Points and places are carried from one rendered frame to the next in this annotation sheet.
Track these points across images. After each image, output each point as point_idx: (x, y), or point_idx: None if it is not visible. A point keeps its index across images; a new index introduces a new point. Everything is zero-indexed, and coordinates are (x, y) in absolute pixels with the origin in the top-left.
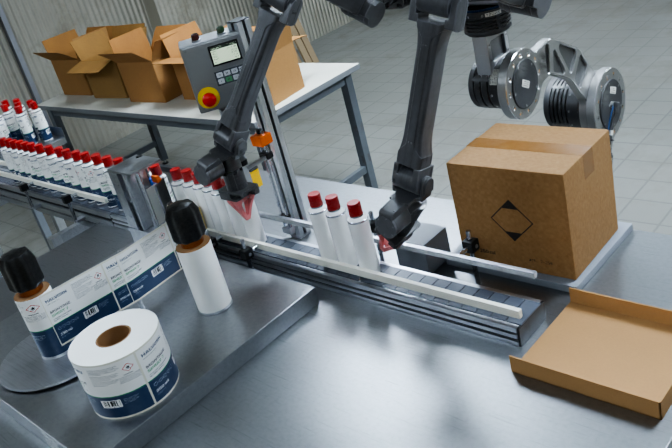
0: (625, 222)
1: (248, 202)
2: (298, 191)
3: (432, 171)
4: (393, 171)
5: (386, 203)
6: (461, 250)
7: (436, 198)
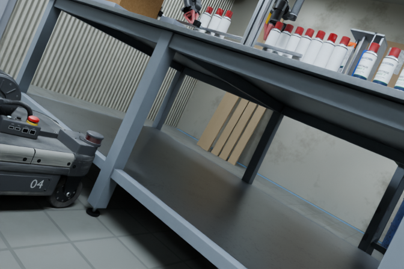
0: None
1: (266, 30)
2: (246, 29)
3: None
4: None
5: None
6: (163, 15)
7: (147, 17)
